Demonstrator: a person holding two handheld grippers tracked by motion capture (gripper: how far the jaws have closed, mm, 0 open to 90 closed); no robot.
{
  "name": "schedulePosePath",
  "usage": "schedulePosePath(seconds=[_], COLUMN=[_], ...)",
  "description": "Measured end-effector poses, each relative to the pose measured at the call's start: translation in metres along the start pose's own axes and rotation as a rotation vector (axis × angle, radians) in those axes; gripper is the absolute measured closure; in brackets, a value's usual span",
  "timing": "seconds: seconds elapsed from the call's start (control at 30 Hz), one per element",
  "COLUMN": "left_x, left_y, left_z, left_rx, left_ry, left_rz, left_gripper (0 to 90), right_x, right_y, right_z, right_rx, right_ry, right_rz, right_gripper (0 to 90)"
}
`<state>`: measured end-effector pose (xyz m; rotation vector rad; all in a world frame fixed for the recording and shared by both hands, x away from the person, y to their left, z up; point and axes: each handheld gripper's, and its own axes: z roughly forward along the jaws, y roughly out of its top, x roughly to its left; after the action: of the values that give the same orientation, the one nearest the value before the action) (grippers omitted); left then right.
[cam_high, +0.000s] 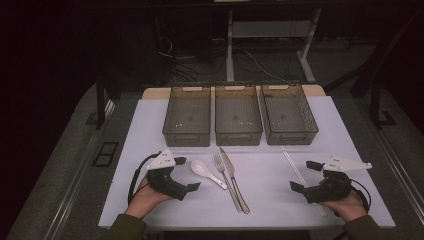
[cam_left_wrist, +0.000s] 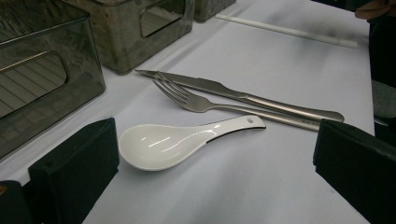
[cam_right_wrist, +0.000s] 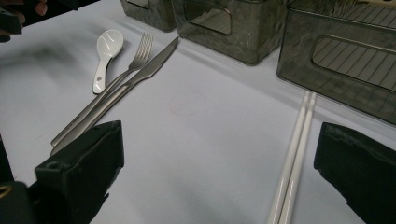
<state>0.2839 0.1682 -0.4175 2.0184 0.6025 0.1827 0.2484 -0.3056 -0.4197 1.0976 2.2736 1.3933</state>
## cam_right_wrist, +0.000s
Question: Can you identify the silver metal knife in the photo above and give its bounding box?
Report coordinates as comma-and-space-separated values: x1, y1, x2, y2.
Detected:
49, 35, 180, 157

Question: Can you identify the white ceramic spoon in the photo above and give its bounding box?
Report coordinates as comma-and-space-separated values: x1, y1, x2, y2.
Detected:
92, 29, 124, 95

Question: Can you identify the white chopstick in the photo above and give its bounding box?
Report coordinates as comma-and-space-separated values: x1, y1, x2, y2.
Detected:
277, 91, 318, 224

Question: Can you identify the silver metal fork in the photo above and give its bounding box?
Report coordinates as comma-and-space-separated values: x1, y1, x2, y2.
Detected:
50, 32, 155, 147

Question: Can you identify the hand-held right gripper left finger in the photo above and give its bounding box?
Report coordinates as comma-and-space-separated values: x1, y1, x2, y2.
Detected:
34, 120, 125, 224

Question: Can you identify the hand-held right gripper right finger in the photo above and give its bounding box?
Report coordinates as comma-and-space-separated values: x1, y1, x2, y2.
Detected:
313, 121, 396, 224

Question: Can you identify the white chopsticks pair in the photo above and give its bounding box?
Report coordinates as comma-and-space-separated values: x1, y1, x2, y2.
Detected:
266, 90, 312, 224

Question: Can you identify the smoky clear plastic bin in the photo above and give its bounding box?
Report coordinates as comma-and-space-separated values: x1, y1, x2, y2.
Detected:
120, 0, 177, 33
276, 0, 396, 126
171, 0, 289, 66

